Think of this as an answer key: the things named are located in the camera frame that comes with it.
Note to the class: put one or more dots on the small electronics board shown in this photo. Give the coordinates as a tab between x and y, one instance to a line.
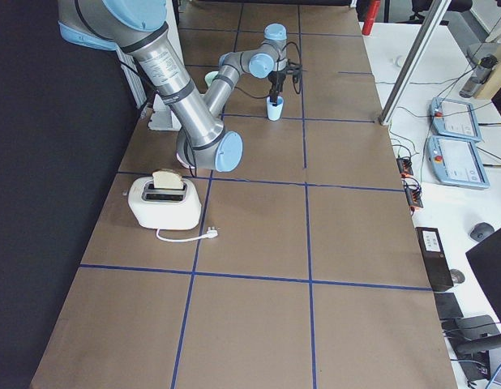
404	165
413	195

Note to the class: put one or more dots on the white toaster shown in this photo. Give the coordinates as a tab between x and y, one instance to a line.
169	209

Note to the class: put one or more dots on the black laptop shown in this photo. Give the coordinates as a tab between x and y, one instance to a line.
485	262

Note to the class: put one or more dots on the lower teach pendant tablet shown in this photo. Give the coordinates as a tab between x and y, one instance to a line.
456	162

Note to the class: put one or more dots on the lower small electronics board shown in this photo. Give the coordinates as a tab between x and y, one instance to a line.
413	195

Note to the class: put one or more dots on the pink bowl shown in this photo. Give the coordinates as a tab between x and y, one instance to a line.
184	163

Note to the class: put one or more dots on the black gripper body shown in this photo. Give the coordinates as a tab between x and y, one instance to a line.
276	78

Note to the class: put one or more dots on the black rectangular box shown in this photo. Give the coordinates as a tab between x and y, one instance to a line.
434	259

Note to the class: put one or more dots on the aluminium frame post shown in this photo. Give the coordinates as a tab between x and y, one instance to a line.
436	13

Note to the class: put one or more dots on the upper teach pendant tablet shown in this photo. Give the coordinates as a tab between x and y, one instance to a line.
454	118

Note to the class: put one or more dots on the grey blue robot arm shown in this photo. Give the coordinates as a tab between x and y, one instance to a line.
139	29

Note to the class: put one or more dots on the light blue plastic cup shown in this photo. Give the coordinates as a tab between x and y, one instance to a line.
274	108

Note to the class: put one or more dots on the green bowl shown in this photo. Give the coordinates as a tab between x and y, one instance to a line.
209	78

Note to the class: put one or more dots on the black computer mouse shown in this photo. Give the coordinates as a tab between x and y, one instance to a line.
481	231

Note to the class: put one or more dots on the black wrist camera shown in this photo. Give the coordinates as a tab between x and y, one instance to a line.
294	70

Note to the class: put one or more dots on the teach pendant tablet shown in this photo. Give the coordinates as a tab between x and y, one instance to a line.
454	118
456	162

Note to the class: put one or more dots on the upper small electronics board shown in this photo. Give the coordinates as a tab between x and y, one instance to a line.
404	165

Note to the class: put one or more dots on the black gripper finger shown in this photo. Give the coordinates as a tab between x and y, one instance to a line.
275	91

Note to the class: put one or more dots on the bread slice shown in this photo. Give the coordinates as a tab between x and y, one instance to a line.
167	179

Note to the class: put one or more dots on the white pole with base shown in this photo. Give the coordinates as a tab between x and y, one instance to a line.
162	117

